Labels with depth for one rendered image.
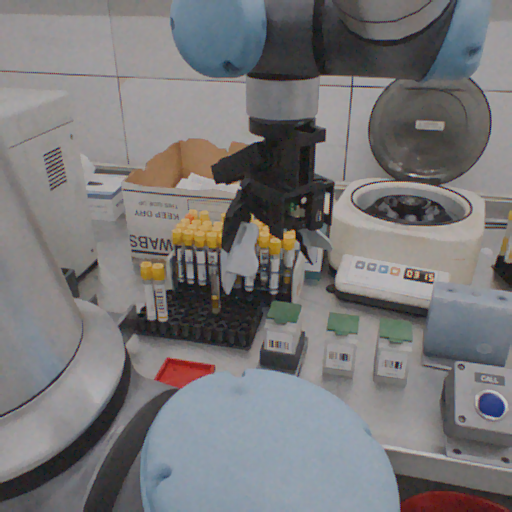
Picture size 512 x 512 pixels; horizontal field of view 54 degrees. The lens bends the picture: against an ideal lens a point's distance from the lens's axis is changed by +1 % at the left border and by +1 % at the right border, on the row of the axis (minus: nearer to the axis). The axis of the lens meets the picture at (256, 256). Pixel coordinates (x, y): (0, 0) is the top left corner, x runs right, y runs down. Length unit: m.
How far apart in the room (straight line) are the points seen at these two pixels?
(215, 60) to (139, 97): 0.84
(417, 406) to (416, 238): 0.27
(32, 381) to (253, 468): 0.10
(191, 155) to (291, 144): 0.65
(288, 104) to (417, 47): 0.18
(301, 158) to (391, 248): 0.33
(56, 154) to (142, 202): 0.16
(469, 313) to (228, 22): 0.46
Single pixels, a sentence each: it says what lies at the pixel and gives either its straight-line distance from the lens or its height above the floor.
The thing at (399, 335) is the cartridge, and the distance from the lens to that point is 0.65.
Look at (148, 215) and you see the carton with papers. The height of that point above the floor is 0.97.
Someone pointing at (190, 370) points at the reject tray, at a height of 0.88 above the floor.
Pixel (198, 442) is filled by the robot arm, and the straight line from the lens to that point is 0.24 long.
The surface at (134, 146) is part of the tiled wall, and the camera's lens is 1.27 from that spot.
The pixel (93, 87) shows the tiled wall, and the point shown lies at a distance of 1.28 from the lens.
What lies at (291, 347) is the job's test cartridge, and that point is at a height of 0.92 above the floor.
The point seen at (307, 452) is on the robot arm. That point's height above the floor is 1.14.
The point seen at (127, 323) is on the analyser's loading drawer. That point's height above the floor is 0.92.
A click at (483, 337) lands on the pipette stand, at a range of 0.71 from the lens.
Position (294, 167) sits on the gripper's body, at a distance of 0.52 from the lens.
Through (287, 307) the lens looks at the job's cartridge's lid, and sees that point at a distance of 0.65.
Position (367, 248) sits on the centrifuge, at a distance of 0.82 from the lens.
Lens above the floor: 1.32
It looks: 28 degrees down
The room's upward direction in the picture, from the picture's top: straight up
